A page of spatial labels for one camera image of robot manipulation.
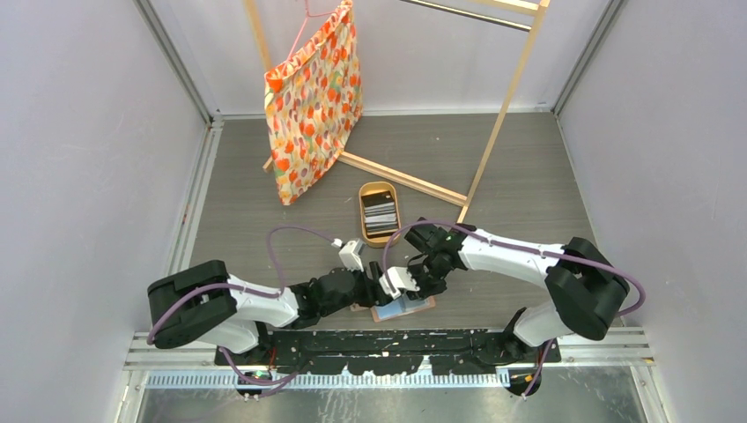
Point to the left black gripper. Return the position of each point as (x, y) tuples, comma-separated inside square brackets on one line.
[(373, 292)]

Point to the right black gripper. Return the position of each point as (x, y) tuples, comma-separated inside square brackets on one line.
[(425, 291)]

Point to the pink leather card holder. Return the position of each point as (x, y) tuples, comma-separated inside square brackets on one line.
[(400, 307)]

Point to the tan oval card tray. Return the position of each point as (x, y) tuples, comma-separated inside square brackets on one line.
[(369, 188)]

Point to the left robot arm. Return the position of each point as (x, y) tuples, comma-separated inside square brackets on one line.
[(206, 303)]

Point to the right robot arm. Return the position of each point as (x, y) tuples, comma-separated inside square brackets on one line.
[(586, 292)]

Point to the stack of credit cards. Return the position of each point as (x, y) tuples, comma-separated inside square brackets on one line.
[(380, 215)]

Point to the floral orange fabric bag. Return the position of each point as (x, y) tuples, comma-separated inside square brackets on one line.
[(312, 101)]

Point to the wooden clothes rack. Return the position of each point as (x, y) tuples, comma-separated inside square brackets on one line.
[(537, 11)]

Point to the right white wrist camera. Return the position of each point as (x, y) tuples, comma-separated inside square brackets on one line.
[(396, 281)]

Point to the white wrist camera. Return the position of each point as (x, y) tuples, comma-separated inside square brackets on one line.
[(349, 253), (396, 281)]

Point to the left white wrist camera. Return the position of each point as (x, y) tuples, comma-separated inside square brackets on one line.
[(349, 253)]

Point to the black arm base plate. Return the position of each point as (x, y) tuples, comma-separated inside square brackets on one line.
[(380, 352)]

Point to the pink wire hanger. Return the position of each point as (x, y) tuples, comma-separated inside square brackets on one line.
[(315, 14)]

